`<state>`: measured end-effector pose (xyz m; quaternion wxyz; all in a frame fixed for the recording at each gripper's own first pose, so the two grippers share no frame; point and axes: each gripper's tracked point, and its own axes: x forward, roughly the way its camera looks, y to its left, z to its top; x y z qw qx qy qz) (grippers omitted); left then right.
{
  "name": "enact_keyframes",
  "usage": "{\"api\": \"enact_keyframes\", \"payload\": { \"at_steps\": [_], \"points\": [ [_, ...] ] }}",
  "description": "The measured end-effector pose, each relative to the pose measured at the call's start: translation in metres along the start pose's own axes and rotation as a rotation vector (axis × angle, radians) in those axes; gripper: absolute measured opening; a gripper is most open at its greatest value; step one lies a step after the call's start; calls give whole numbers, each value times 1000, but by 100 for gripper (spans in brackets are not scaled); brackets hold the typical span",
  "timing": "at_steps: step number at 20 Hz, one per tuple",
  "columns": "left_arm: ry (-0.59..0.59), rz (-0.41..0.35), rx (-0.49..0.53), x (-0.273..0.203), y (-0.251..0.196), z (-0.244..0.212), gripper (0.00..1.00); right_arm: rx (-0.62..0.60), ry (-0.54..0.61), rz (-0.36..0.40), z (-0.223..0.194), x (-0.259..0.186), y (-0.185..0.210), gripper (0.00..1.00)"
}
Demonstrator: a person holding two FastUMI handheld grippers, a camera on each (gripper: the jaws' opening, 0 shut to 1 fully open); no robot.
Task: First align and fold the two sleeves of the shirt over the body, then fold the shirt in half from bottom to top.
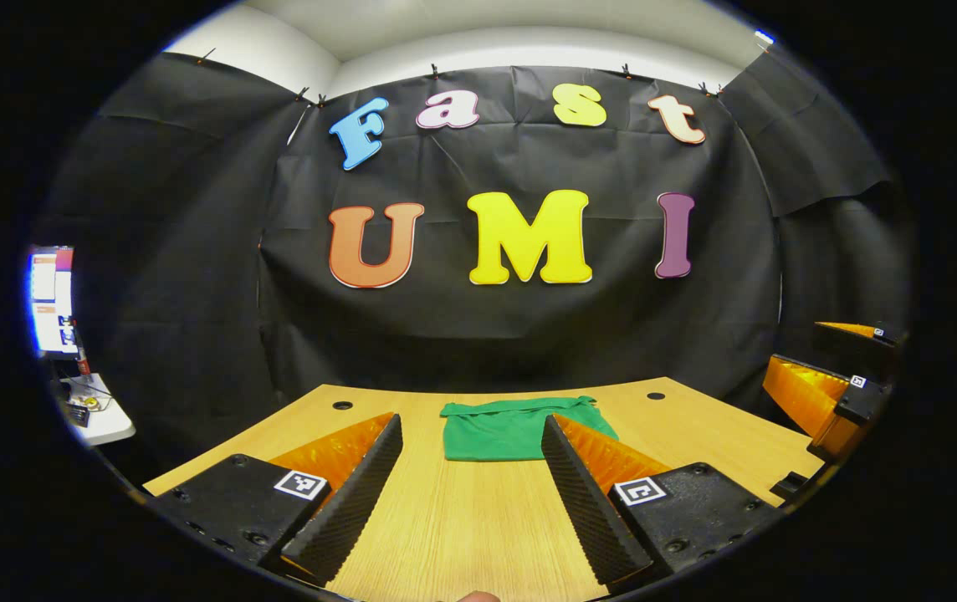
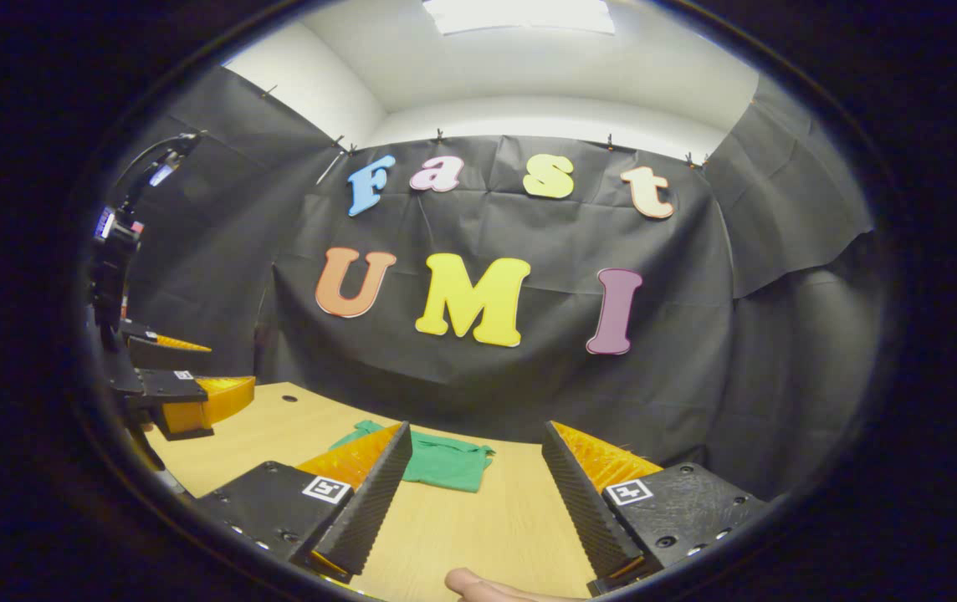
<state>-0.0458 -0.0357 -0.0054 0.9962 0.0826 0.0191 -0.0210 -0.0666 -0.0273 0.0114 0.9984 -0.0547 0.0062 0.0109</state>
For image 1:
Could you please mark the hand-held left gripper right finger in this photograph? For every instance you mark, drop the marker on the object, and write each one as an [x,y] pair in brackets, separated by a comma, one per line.
[583,510]

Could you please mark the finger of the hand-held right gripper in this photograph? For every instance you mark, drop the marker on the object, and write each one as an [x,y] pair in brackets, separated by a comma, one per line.
[855,351]
[800,393]

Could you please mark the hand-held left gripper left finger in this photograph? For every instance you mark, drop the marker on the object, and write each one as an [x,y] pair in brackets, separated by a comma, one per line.
[353,510]

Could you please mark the green T-shirt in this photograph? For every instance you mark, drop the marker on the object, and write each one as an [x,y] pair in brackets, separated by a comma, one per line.
[495,431]

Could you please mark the black backdrop cloth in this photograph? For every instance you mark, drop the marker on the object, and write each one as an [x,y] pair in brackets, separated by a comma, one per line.
[529,334]

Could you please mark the white side desk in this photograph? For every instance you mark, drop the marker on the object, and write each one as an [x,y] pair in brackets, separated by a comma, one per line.
[106,422]

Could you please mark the small black device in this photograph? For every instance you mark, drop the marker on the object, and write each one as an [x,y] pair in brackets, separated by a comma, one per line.
[79,415]

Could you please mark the red bottle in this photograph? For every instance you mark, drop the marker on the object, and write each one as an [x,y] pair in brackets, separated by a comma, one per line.
[82,355]

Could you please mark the computer monitor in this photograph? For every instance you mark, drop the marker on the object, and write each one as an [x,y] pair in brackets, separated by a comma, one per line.
[52,301]

